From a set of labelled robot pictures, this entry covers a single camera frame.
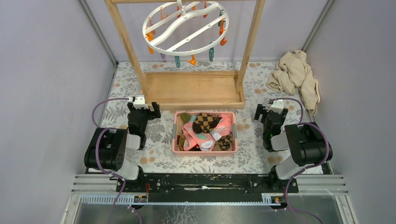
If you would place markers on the brown beige argyle sock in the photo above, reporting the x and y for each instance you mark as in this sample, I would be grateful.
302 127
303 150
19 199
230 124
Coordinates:
205 123

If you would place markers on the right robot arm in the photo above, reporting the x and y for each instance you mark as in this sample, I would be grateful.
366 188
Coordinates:
306 144

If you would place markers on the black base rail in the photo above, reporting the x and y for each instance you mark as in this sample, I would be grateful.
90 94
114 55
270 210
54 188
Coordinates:
207 188

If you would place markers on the pink sock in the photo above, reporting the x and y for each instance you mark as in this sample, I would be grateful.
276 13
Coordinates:
223 128
204 141

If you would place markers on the wooden hanger rack frame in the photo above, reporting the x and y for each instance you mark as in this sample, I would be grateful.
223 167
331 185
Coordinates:
187 90

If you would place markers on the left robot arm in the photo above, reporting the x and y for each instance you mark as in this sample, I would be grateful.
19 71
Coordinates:
107 148

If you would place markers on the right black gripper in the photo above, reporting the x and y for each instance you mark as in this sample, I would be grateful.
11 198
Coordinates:
261 110

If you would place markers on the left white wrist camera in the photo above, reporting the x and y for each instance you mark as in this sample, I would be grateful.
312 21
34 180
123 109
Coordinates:
138 102

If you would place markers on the pink plastic basket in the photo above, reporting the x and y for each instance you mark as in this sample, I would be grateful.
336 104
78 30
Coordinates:
176 150

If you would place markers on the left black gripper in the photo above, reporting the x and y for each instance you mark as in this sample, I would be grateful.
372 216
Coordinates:
152 115

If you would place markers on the beige crumpled cloth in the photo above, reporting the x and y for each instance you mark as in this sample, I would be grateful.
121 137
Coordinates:
292 72

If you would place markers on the white round clip hanger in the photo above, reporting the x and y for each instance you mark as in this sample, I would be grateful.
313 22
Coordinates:
181 30

